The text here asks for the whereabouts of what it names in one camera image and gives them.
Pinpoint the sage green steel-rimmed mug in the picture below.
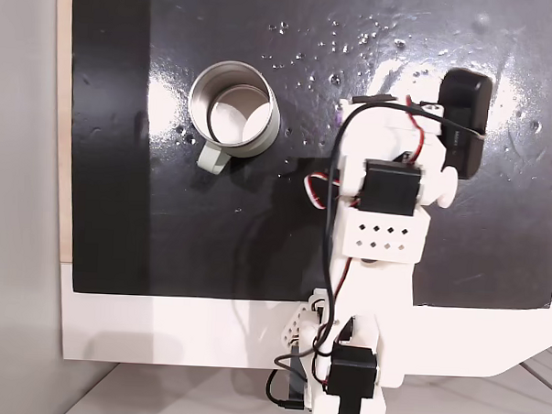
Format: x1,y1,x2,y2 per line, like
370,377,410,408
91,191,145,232
184,59,283,178

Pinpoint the black table mat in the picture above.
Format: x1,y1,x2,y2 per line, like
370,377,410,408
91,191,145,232
59,0,552,314

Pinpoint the black table clamp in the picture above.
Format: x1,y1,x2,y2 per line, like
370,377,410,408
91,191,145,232
287,349,310,403

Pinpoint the beige wooden board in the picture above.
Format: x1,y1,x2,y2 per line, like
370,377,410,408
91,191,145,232
44,0,87,264

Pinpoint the red white black servo cable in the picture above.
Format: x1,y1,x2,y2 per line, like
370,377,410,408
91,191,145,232
301,169,347,212

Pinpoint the black oval camera box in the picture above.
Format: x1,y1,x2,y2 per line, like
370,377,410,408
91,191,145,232
435,67,495,181

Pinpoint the long black camera cable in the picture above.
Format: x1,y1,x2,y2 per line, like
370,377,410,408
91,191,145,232
313,92,489,364

